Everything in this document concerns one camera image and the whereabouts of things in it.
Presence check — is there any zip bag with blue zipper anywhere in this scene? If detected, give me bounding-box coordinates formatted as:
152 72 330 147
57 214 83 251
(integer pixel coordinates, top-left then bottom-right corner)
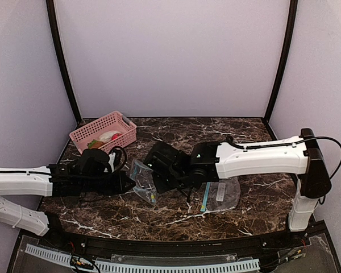
130 159 157 206

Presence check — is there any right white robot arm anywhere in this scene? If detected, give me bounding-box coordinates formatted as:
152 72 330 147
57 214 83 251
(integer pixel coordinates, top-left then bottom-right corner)
144 128 334 232

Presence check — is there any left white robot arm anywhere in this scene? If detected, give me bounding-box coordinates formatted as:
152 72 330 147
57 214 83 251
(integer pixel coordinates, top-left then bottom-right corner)
0 164 135 237

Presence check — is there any white toy bun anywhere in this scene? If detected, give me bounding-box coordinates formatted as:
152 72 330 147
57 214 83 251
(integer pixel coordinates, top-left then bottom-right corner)
98 130 120 143

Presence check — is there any red toy fruit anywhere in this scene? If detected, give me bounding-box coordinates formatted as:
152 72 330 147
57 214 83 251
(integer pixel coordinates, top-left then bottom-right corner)
111 133 122 140

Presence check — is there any pink perforated plastic basket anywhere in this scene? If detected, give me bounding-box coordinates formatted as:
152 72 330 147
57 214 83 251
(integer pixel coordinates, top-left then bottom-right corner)
69 111 137 153

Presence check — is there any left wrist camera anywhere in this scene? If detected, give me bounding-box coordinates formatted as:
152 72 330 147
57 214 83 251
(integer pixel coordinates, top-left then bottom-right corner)
105 151 122 172

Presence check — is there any white slotted cable duct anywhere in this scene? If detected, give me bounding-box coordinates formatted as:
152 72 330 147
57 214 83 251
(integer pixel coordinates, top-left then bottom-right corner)
24 244 260 272

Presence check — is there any black front table rail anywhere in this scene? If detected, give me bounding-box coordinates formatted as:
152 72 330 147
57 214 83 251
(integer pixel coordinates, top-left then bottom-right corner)
47 231 310 259

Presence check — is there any left black frame post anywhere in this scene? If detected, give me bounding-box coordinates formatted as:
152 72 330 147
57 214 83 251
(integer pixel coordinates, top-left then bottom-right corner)
45 0 82 124

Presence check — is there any black frame post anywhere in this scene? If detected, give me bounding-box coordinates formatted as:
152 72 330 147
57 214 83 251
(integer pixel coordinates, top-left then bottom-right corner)
263 0 298 123
45 0 82 124

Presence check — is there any right black frame post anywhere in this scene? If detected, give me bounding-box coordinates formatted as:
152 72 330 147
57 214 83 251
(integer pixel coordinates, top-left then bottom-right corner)
263 0 298 123

